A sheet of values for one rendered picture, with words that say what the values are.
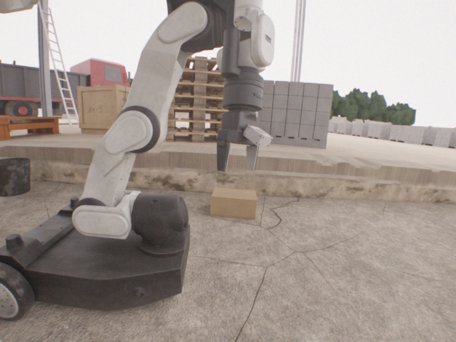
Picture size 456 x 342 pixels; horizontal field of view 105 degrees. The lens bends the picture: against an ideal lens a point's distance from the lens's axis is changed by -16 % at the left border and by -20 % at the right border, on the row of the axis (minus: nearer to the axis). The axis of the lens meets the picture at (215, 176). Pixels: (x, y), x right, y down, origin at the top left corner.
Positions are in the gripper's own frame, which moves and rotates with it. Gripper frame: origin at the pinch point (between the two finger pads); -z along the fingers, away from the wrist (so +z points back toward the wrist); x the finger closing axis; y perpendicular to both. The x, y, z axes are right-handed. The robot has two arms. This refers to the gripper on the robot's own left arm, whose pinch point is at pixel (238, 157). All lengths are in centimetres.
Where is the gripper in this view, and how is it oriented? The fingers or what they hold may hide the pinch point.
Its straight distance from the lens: 48.0
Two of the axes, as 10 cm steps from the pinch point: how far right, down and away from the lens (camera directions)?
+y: 7.3, 1.3, -6.8
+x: -6.8, 0.4, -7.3
